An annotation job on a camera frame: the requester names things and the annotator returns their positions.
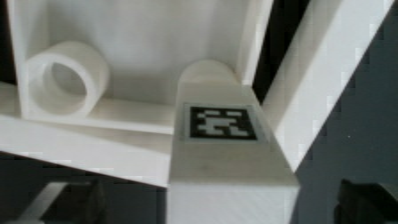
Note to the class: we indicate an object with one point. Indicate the white chair leg with tag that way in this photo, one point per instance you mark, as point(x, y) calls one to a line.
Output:
point(233, 186)

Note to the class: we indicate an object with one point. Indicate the white U-shaped fence frame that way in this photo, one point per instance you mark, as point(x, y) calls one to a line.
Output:
point(331, 41)

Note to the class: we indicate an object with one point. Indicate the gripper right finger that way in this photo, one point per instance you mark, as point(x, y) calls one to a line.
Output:
point(366, 203)

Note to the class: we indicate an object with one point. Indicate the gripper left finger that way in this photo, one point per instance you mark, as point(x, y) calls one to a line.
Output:
point(68, 204)

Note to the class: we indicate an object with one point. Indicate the white chair seat part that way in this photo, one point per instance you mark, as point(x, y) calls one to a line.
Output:
point(98, 52)

